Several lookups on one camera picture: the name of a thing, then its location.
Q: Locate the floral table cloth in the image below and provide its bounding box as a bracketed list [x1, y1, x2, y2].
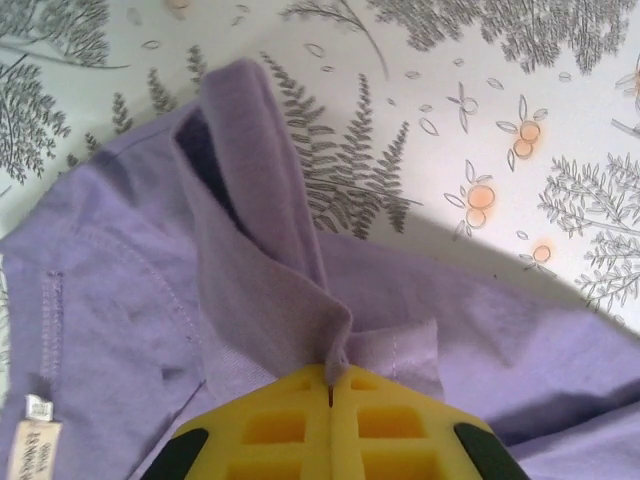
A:
[0, 0, 640, 361]

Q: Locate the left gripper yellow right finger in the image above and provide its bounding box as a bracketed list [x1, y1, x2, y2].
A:
[330, 362, 531, 480]

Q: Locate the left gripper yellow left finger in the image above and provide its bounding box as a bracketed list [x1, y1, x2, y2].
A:
[144, 362, 334, 480]

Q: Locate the purple t-shirt with white print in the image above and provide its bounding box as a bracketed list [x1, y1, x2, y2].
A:
[0, 58, 640, 480]

